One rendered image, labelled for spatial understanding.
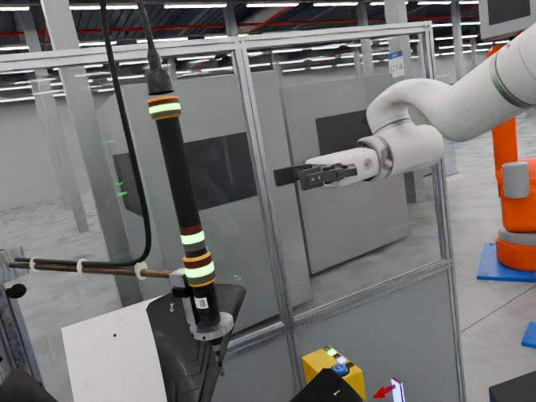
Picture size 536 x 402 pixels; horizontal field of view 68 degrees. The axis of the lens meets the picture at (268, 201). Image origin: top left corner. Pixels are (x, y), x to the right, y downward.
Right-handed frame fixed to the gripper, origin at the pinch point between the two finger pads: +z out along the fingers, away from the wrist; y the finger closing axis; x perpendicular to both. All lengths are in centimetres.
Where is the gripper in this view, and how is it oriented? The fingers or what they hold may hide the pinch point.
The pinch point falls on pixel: (291, 178)
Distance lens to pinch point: 68.2
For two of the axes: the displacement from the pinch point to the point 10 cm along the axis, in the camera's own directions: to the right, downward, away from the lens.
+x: -1.7, -9.7, -1.9
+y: -4.2, -1.0, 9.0
